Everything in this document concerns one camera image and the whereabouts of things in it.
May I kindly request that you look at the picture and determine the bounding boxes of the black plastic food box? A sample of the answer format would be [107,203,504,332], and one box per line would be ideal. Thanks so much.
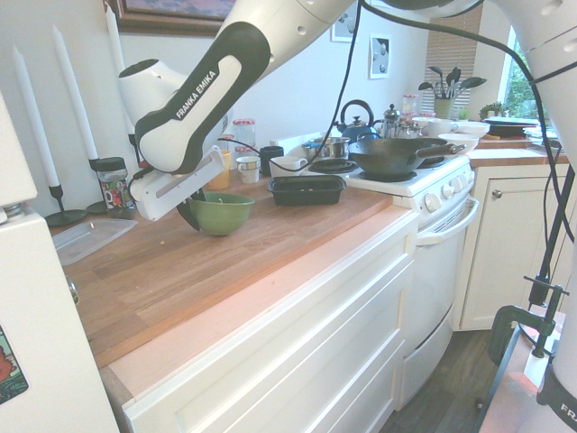
[266,174,348,207]

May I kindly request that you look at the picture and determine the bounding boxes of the clear plastic lid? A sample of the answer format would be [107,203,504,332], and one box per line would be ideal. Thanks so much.
[50,217,140,267]

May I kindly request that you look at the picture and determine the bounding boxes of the small wall photo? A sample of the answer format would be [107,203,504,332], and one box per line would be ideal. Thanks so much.
[369,32,393,80]
[330,7,360,44]

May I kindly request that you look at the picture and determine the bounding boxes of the green ceramic bowl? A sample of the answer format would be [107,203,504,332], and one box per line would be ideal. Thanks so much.
[188,192,256,238]

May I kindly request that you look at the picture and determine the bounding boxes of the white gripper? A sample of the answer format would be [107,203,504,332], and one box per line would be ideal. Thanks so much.
[128,146,225,232]

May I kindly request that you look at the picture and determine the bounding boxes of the tall white candle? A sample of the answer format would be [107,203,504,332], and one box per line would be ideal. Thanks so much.
[11,44,61,189]
[50,23,100,161]
[104,2,137,136]

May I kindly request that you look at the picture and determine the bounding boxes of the glass french press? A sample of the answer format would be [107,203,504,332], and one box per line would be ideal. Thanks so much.
[382,104,403,141]

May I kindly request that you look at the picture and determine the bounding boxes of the spice jar with black lid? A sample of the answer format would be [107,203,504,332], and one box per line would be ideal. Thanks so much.
[96,156,138,221]

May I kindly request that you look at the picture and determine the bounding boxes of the stainless steel pot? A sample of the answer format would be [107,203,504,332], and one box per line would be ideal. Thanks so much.
[309,136,353,161]

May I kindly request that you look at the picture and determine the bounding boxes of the white cabinet with knob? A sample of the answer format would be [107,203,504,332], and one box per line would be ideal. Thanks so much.
[458,163,572,334]

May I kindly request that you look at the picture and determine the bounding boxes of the white electric stove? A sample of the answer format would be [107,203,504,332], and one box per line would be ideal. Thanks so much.
[274,132,481,412]

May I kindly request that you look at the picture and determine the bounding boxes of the small green potted plant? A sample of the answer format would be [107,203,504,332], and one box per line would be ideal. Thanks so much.
[478,101,507,120]

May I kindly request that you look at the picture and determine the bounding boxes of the white rectangular cup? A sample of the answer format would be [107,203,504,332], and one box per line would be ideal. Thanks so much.
[268,155,309,180]

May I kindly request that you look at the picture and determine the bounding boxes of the small glass spice jars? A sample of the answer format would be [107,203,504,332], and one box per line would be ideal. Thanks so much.
[398,120,427,139]

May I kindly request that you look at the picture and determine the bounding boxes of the black round pan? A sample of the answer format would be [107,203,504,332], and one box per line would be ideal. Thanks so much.
[483,115,540,138]

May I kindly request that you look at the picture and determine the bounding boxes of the black screw clamp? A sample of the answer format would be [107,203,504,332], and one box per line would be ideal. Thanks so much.
[488,274,572,367]

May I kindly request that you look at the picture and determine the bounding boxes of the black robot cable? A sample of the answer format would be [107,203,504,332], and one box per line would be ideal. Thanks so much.
[269,0,364,180]
[362,0,577,308]

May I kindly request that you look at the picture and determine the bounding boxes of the black mug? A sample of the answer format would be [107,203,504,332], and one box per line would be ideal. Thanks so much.
[259,145,286,179]

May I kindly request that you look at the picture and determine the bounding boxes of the wooden window blind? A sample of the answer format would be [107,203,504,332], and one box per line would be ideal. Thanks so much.
[425,3,484,115]

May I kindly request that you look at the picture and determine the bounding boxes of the white patterned mug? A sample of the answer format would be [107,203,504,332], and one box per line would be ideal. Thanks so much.
[235,155,263,185]

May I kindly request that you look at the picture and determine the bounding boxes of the wooden framed painting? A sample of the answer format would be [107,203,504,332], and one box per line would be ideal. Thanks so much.
[104,0,238,38]

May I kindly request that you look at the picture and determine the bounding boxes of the white shallow bowl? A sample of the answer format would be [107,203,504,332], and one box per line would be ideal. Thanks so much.
[450,120,491,139]
[437,133,481,155]

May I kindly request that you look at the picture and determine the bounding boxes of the colourful fridge sticker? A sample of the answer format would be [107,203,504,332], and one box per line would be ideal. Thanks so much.
[0,323,30,406]

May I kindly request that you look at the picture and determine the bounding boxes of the blue kettle black handle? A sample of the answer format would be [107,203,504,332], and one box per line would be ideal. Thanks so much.
[334,99,382,143]

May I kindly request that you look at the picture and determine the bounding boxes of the yellow mug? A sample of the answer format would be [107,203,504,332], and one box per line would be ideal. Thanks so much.
[206,149,233,191]

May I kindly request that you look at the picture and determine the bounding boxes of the black wok wooden handle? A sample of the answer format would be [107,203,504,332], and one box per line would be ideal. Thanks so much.
[347,136,468,179]

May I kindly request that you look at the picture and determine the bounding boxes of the white kitchen base cabinet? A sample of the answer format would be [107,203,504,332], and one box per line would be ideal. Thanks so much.
[120,210,423,433]

